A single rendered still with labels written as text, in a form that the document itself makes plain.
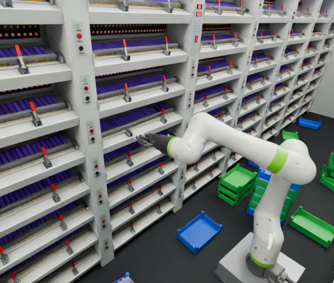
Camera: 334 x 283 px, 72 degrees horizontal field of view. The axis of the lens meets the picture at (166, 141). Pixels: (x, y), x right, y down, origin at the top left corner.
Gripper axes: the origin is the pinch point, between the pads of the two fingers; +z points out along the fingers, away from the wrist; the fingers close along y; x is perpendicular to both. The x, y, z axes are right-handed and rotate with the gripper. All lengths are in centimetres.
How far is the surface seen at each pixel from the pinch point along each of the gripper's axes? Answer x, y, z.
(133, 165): -21.5, 1.3, 11.5
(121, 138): -1.4, -5.4, 8.6
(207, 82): 18, 65, 4
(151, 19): 54, 13, -4
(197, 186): -78, 76, 26
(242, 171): -73, 119, 5
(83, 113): 17.7, -25.9, 2.3
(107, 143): -1.5, -14.0, 8.7
